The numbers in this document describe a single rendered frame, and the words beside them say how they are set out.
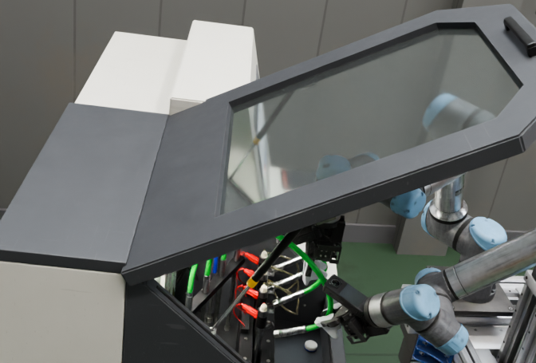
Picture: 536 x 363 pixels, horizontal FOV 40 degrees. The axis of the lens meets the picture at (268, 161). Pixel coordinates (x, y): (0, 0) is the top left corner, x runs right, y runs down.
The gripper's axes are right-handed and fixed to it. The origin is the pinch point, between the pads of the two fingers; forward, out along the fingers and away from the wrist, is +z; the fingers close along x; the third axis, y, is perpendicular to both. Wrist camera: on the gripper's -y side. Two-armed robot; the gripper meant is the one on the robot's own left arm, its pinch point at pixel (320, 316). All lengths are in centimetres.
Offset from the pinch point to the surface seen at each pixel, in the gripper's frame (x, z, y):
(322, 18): 178, 100, -60
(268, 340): 2.6, 31.0, 5.2
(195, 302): -8.0, 32.2, -17.0
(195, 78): 36, 30, -67
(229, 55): 59, 37, -67
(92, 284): -42, -2, -42
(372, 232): 183, 167, 57
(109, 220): -29, 1, -50
